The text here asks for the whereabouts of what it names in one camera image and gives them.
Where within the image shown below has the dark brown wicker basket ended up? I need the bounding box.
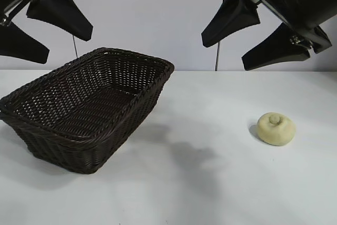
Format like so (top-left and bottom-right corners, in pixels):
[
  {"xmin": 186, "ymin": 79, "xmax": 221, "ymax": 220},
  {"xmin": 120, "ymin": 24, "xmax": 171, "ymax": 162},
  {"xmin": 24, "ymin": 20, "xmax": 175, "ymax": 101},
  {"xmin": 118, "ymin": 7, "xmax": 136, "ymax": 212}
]
[{"xmin": 0, "ymin": 47, "xmax": 175, "ymax": 175}]

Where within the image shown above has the pale yellow egg yolk pastry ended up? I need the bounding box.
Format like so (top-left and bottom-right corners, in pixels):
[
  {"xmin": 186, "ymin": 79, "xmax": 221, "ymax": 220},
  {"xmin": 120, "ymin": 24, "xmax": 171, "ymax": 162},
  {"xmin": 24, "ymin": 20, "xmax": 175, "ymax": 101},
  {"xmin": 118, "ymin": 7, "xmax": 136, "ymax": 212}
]
[{"xmin": 256, "ymin": 112, "xmax": 296, "ymax": 146}]

